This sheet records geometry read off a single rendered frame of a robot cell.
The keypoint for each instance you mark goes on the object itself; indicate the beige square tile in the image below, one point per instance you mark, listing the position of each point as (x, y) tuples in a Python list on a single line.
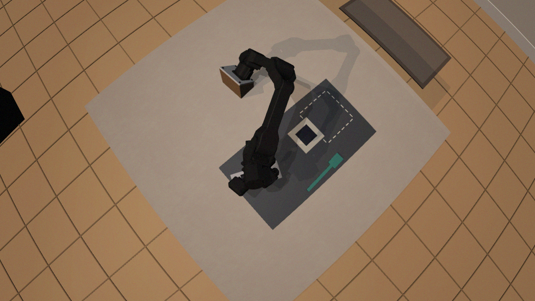
[(306, 135)]

